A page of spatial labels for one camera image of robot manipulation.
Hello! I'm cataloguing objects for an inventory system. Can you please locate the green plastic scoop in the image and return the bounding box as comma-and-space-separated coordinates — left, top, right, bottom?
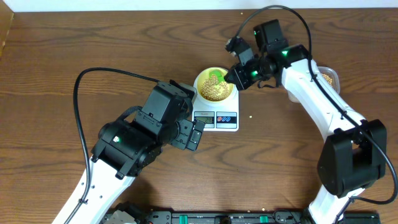
209, 70, 224, 83

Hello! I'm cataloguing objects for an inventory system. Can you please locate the yellow plastic bowl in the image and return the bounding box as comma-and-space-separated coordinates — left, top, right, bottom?
195, 67, 234, 103

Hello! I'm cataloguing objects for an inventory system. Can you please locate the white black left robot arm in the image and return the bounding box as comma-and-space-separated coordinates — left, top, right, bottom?
54, 81, 205, 223

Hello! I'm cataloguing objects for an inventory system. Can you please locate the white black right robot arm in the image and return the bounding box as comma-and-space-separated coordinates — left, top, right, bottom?
225, 19, 387, 223

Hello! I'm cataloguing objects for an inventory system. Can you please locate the white digital kitchen scale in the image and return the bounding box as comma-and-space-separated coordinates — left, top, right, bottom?
192, 72, 239, 132

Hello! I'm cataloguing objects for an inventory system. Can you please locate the clear plastic soybean container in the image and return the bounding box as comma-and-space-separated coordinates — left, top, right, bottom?
287, 65, 340, 103

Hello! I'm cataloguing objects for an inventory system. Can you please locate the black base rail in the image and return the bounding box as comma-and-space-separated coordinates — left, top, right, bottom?
102, 202, 382, 224

